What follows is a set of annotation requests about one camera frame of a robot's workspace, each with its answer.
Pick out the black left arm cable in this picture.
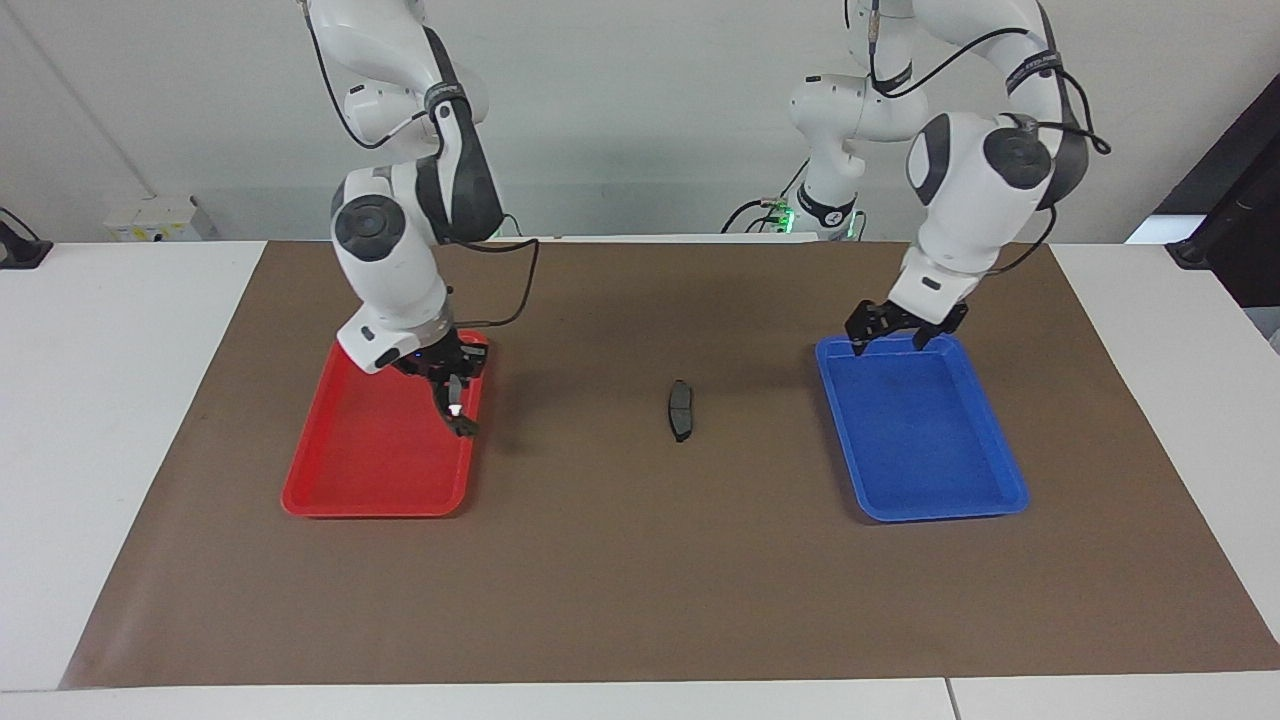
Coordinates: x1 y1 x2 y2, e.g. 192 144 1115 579
865 0 1113 277

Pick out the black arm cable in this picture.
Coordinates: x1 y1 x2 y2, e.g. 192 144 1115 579
300 0 542 331
865 0 1113 277

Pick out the small grey brake pad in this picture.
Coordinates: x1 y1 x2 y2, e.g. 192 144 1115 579
667 379 697 444

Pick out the blue plastic tray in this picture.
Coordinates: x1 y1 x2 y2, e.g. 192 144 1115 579
814 333 1031 523

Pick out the red plastic tray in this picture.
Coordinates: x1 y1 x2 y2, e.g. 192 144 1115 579
281 330 490 519

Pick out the black monitor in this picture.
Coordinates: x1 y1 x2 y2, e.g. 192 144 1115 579
1165 75 1280 311

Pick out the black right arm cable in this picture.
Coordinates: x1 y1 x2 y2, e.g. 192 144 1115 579
300 0 542 331

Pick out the black table clamp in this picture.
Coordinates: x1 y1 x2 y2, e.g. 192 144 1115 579
0 205 54 271

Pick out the curved shiny-edged brake pad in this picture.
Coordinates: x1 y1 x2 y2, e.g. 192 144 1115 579
445 378 480 439

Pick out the brown paper table mat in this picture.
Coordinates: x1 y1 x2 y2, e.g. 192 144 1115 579
60 240 1280 691

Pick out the black left base cable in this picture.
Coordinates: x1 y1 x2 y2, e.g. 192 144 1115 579
722 150 813 234

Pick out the white wall socket box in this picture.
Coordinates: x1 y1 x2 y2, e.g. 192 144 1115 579
103 195 219 243

